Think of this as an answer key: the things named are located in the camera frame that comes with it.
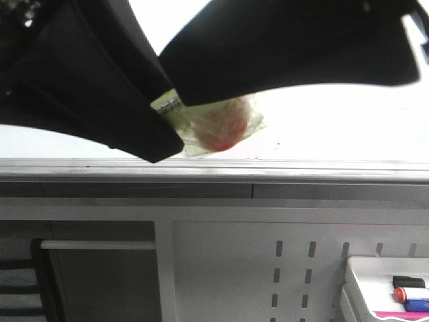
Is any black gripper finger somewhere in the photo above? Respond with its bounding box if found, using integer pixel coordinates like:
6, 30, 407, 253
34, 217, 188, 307
160, 1, 428, 105
1, 1, 184, 163

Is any white black-tipped whiteboard marker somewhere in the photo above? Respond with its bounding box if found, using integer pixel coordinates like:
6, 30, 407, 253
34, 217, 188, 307
151, 89, 265, 158

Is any grey aluminium whiteboard tray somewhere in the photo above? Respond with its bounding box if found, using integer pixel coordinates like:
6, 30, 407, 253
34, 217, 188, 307
1, 158, 428, 184

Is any white whiteboard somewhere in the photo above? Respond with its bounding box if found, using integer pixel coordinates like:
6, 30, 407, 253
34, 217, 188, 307
1, 1, 428, 163

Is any white slotted pegboard panel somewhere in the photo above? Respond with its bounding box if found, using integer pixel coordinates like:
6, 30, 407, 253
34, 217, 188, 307
173, 221, 428, 321

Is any white plastic storage bin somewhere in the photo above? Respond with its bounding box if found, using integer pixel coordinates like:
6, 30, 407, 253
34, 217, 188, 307
340, 256, 428, 321

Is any black marker in bin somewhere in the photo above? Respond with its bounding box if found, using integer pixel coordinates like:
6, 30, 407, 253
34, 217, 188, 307
392, 275, 426, 288

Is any red capped marker in bin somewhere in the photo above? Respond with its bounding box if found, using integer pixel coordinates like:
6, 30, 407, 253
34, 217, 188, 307
391, 286, 429, 303

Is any blue capped marker in bin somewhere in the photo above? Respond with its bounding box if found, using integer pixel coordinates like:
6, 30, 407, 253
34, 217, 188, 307
404, 299, 429, 313

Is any pink item in bin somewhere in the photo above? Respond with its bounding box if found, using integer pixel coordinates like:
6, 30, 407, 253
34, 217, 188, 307
373, 311, 428, 321

